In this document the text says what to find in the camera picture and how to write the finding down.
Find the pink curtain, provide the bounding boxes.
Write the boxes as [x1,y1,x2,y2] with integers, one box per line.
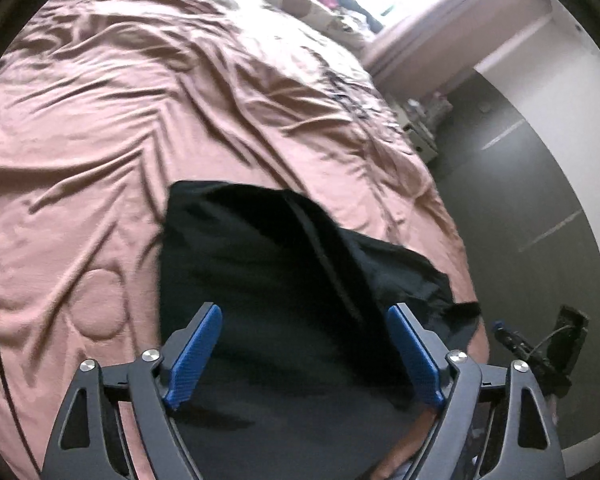
[361,0,554,89]

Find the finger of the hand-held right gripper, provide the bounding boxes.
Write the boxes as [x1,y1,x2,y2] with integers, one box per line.
[490,320,537,362]

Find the black pants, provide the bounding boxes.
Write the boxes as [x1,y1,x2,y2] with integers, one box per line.
[157,180,483,472]

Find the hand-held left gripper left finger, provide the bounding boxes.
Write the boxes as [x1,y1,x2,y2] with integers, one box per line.
[42,302,226,480]

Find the pink bed cover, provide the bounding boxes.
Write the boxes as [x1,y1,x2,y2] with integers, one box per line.
[0,0,492,480]

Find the spotted pillow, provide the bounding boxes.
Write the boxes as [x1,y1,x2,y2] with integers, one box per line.
[265,0,377,49]

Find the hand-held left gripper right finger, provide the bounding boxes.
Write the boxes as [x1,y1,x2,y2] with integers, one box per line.
[386,302,567,480]

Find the white nightstand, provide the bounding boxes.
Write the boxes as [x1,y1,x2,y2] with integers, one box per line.
[404,99,454,164]

